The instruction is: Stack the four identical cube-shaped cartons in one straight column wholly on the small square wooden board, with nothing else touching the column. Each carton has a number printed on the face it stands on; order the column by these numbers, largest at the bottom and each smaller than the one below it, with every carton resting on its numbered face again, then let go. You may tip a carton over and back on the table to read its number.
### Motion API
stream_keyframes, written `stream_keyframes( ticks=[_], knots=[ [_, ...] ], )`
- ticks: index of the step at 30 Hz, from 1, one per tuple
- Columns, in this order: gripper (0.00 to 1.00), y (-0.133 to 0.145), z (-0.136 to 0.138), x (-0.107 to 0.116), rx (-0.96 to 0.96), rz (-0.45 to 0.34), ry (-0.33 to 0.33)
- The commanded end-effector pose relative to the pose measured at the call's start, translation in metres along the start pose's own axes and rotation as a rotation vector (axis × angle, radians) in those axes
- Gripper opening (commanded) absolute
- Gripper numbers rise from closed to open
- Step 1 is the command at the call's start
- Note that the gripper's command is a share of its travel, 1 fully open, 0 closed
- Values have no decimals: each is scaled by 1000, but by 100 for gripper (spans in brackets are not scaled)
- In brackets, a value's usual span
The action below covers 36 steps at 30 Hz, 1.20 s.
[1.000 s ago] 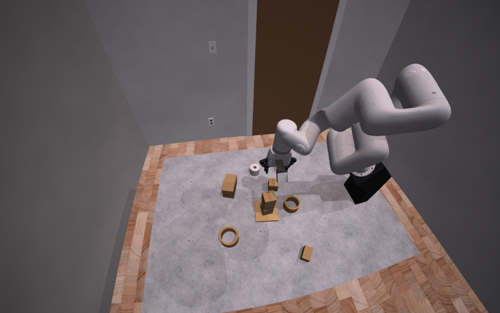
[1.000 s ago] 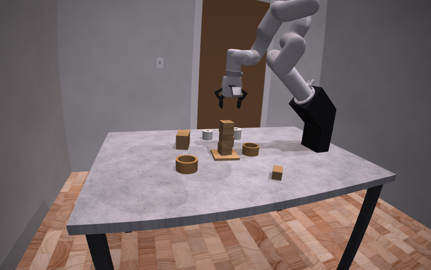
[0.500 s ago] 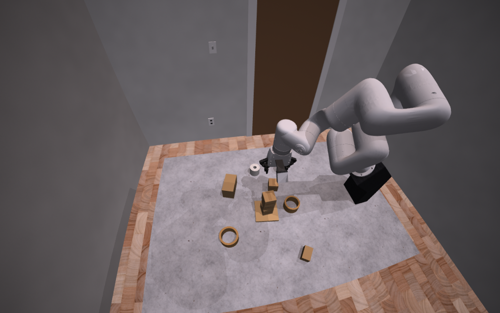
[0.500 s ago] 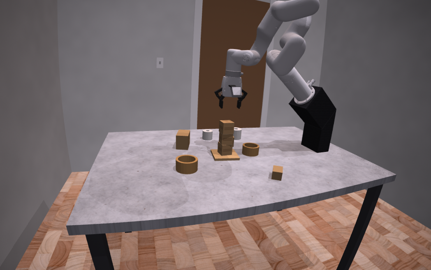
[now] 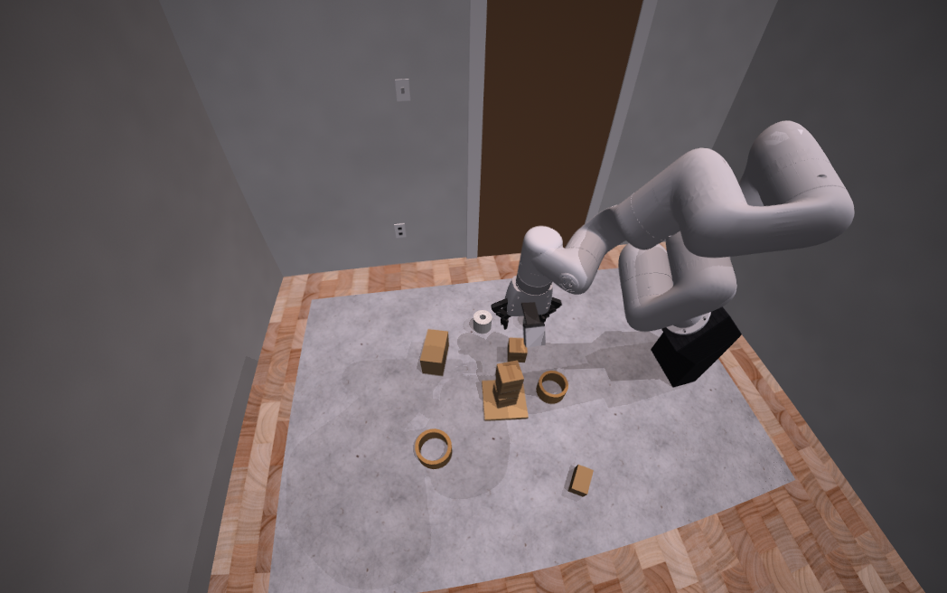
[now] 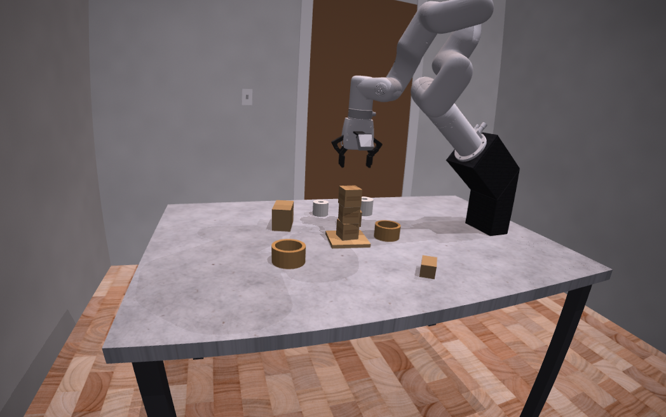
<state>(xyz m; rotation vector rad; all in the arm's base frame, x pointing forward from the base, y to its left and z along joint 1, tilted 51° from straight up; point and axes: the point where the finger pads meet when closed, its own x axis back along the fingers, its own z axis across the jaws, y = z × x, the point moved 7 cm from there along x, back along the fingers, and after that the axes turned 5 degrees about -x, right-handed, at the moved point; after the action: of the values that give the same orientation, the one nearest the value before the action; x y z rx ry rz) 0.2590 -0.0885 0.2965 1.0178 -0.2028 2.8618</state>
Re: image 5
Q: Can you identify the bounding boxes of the light wooden square board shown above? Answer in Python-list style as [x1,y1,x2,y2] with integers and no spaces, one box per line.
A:
[482,381,529,421]

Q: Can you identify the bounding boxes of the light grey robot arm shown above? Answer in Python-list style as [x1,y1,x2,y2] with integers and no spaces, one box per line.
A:
[516,121,855,335]

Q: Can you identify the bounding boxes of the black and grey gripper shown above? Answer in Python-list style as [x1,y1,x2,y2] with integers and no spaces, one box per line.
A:
[491,276,562,330]

